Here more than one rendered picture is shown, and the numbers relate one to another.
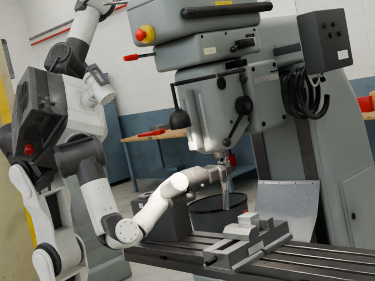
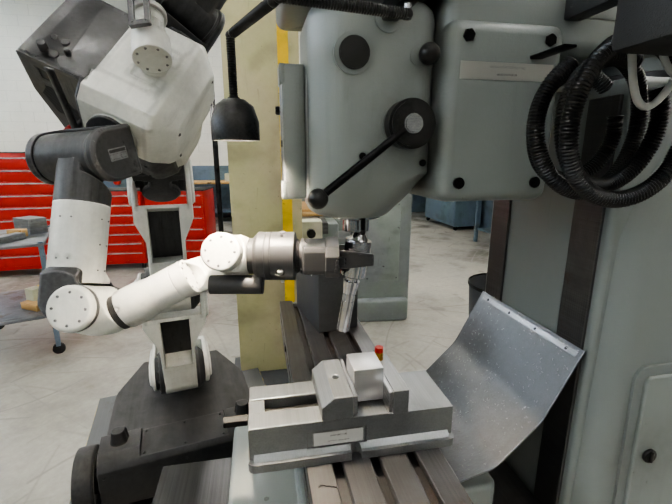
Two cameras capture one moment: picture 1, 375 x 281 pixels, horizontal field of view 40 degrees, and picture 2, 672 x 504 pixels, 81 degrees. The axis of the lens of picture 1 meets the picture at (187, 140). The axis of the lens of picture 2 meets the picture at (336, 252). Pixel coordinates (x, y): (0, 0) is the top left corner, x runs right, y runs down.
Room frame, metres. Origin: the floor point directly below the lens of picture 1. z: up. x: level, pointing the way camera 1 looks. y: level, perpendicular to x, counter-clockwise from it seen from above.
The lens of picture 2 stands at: (1.26, -0.45, 1.41)
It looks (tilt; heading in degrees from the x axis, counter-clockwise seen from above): 14 degrees down; 31
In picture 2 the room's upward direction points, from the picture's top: straight up
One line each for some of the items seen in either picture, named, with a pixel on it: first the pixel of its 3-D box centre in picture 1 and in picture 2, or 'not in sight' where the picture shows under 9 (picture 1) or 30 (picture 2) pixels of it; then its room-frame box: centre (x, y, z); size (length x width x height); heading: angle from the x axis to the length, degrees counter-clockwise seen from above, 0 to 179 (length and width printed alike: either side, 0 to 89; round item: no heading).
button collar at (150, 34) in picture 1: (146, 34); not in sight; (1.72, 0.06, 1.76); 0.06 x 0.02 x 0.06; 43
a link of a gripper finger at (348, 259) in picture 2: (229, 170); (356, 260); (1.85, -0.13, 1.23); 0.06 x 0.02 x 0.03; 122
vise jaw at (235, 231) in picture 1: (240, 231); (333, 387); (1.79, -0.12, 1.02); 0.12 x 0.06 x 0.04; 42
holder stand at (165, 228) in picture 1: (160, 214); (324, 285); (2.22, 0.18, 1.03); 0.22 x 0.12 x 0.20; 53
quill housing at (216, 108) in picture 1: (212, 107); (359, 119); (1.88, -0.11, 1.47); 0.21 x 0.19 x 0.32; 43
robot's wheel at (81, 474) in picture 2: not in sight; (89, 482); (1.70, 0.65, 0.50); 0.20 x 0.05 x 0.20; 53
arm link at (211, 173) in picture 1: (204, 177); (305, 257); (1.83, -0.03, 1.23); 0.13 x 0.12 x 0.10; 32
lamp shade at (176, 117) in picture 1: (179, 119); (234, 119); (1.72, 0.01, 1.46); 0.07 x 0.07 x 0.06
